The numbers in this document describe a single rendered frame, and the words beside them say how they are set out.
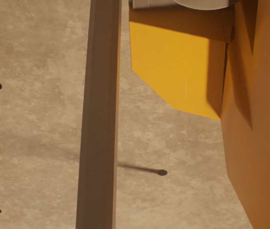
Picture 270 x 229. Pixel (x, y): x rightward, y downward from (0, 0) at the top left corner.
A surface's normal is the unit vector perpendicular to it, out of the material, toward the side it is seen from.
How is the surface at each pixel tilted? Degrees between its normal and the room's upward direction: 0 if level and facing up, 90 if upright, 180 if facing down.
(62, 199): 0
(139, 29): 22
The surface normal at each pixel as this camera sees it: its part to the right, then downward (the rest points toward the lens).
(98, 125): -0.04, -0.69
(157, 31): -0.37, 0.68
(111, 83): 0.68, -0.50
